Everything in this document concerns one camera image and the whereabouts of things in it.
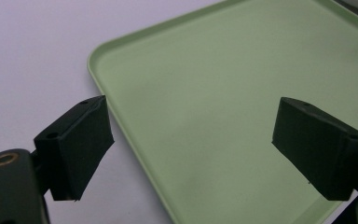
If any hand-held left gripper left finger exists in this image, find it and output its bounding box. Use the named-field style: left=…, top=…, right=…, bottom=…
left=33, top=94, right=116, bottom=203

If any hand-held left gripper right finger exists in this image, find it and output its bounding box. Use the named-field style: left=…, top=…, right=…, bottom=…
left=271, top=96, right=358, bottom=202

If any light green plastic tray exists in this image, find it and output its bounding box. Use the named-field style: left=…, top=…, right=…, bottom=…
left=87, top=0, right=358, bottom=224

